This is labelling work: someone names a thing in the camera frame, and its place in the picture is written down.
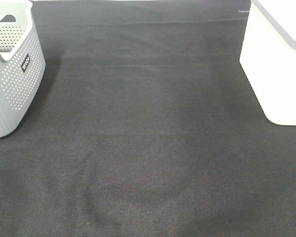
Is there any black fabric table mat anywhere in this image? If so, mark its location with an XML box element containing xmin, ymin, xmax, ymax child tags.
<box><xmin>0</xmin><ymin>0</ymin><xmax>296</xmax><ymax>237</ymax></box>

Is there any white plastic basket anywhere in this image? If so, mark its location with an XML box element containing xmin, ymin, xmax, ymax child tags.
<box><xmin>239</xmin><ymin>0</ymin><xmax>296</xmax><ymax>126</ymax></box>

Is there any grey perforated plastic basket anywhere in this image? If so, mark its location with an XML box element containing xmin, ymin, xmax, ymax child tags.
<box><xmin>0</xmin><ymin>0</ymin><xmax>46</xmax><ymax>138</ymax></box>

